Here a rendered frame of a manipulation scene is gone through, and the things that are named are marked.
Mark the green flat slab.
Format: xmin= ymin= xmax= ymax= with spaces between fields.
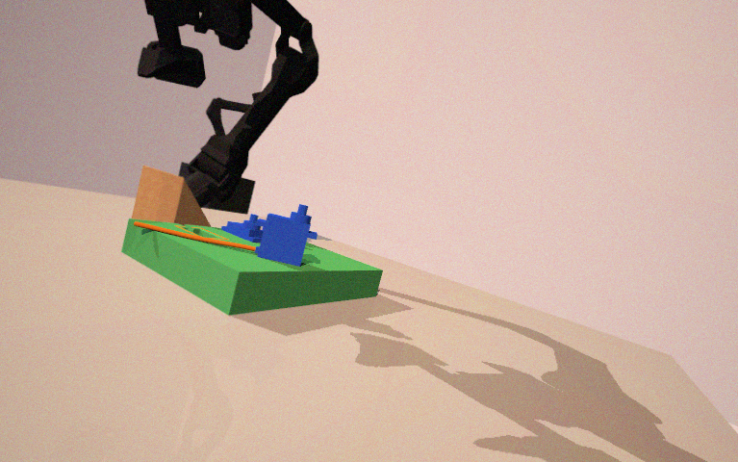
xmin=121 ymin=214 xmax=383 ymax=316

